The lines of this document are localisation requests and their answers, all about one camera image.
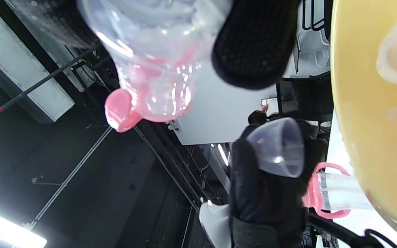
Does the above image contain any person's right hand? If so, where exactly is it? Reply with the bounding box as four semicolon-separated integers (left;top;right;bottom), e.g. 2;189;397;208
7;0;301;90

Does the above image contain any person's left hand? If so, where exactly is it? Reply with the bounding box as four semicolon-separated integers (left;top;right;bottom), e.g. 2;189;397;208
230;117;327;248

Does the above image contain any clear baby bottle cap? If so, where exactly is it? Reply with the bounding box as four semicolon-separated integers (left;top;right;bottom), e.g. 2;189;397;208
247;117;305;178

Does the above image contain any clear plastic baby bottle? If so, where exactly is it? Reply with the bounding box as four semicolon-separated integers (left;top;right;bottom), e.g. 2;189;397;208
302;162;375;220
78;0;233;133

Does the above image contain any white and black controller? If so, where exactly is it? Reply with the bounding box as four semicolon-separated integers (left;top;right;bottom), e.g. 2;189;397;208
198;201;233;248

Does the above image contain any yellow plastic basin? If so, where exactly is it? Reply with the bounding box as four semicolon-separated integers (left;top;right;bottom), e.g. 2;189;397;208
330;0;397;245

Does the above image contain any ceiling light panel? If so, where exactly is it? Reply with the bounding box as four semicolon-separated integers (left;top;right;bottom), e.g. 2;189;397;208
0;0;75;124
0;205;47;248

